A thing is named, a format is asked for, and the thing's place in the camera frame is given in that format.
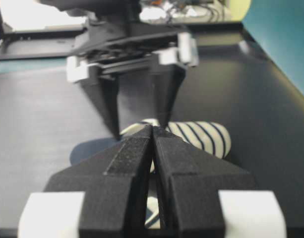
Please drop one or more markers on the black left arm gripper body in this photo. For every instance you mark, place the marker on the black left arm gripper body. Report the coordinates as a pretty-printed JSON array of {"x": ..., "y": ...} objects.
[{"x": 115, "y": 36}]

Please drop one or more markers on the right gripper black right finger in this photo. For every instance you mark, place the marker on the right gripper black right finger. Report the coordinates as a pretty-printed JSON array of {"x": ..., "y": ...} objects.
[{"x": 207, "y": 197}]

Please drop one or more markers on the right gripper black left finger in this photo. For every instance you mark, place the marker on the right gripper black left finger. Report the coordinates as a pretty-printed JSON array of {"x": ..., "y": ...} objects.
[{"x": 103, "y": 196}]

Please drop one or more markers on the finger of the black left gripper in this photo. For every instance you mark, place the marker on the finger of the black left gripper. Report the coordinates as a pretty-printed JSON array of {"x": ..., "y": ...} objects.
[
  {"x": 102, "y": 91},
  {"x": 165, "y": 82}
]

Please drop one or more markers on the striped white slipper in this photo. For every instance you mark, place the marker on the striped white slipper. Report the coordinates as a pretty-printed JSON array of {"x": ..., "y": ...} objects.
[{"x": 210, "y": 137}]

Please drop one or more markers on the black tray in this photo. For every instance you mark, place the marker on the black tray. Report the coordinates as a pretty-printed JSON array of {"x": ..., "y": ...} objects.
[{"x": 42, "y": 118}]

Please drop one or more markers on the teal cloth panel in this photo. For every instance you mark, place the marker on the teal cloth panel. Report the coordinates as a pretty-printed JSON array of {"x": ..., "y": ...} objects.
[{"x": 278, "y": 26}]

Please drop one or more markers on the background cables clutter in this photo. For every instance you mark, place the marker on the background cables clutter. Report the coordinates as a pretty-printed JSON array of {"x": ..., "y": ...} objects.
[{"x": 184, "y": 11}]

